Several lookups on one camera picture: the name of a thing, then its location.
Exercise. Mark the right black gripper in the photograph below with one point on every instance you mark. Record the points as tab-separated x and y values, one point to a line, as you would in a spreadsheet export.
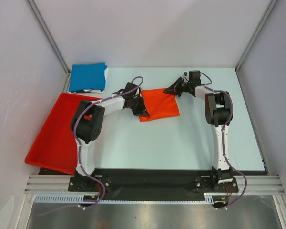
175	88

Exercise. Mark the red plastic bin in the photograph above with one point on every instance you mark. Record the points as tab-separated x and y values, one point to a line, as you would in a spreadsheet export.
55	147

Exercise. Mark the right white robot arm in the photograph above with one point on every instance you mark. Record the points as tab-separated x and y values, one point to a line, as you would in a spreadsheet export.
218	114

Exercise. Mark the aluminium frame rail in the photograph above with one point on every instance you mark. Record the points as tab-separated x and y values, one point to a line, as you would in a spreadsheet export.
256	185

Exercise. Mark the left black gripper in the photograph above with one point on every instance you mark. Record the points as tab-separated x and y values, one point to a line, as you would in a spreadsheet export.
142	111

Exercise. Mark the orange t shirt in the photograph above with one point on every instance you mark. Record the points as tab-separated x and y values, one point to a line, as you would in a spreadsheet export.
159	105

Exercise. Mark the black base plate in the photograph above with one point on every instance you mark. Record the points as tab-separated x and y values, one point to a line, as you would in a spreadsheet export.
154	185

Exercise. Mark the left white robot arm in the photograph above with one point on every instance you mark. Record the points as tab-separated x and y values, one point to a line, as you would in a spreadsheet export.
87	125

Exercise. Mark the folded blue t shirt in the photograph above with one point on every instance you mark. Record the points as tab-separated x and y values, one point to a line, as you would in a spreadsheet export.
88	77

